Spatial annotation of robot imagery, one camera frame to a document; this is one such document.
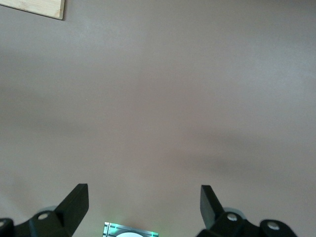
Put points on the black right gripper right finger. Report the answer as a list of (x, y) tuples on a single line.
[(217, 222)]

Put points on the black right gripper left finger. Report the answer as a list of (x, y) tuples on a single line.
[(66, 214)]

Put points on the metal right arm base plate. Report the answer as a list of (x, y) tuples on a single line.
[(111, 228)]

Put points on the wooden cutting board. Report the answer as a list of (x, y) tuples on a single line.
[(29, 6)]

